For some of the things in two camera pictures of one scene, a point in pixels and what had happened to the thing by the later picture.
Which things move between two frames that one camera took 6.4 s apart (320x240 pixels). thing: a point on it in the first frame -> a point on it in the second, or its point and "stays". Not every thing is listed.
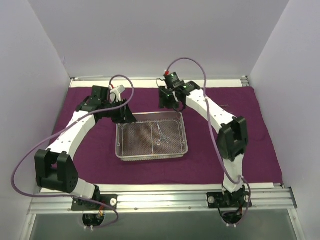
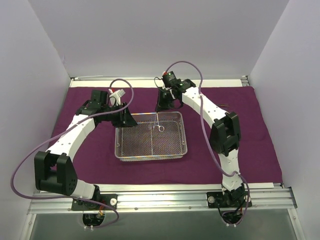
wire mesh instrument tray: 155,135 stays
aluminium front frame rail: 152,202 stays
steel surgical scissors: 162,136 -> 161,128
